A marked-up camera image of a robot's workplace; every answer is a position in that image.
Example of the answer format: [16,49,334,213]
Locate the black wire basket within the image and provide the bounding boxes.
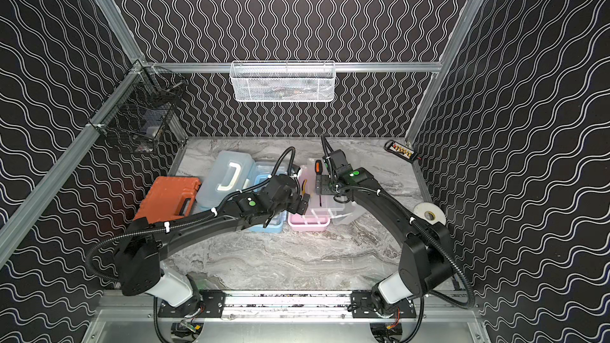
[91,60,187,155]

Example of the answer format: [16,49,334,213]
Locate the red-orange plastic tool case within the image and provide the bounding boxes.
[134,176,202,224]

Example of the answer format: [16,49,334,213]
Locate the pink toolbox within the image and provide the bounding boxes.
[288,158,365,232]

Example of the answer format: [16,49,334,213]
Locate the turquoise back toolbox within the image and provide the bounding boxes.
[192,150,254,214]

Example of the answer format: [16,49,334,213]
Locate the black red screwdriver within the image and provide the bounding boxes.
[315,160,323,206]

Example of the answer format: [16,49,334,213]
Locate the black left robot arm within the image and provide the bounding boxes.
[85,146,308,313]

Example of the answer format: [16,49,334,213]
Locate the light blue front toolbox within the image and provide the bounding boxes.
[246,161,292,234]

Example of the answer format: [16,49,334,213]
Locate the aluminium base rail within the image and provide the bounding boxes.
[83,290,490,342]

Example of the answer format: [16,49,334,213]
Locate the white wire mesh basket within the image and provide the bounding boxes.
[230,60,337,103]

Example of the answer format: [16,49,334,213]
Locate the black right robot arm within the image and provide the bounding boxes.
[320,136,476,314]

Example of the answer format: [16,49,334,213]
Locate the white tape roll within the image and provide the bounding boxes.
[412,202,447,225]

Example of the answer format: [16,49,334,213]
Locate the yellow handled pliers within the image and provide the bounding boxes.
[301,179,308,196]

